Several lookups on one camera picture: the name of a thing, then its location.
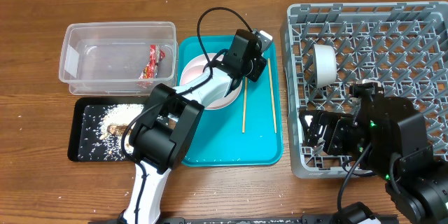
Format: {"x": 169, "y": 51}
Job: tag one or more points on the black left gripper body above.
{"x": 254, "y": 68}

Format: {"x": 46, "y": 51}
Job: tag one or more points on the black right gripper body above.
{"x": 325, "y": 134}

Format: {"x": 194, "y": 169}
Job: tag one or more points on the wooden chopstick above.
{"x": 272, "y": 95}
{"x": 244, "y": 105}

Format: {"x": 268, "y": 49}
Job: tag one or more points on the pink plate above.
{"x": 193, "y": 69}

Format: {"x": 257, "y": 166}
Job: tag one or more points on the grey bowl with food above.
{"x": 325, "y": 65}

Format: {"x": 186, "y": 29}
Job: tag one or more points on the red snack wrapper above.
{"x": 151, "y": 69}

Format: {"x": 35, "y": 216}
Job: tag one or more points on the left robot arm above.
{"x": 163, "y": 132}

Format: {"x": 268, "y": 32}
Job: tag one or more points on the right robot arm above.
{"x": 387, "y": 136}

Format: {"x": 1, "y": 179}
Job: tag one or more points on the grey dishwasher rack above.
{"x": 401, "y": 45}

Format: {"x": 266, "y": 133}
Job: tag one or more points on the teal plastic tray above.
{"x": 219, "y": 140}

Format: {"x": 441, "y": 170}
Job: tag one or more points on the clear plastic bin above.
{"x": 107, "y": 58}

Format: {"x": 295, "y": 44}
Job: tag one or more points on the spilled rice pile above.
{"x": 121, "y": 114}

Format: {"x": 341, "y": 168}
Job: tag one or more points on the brown food piece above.
{"x": 113, "y": 130}

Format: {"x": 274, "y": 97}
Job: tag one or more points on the black tray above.
{"x": 84, "y": 137}

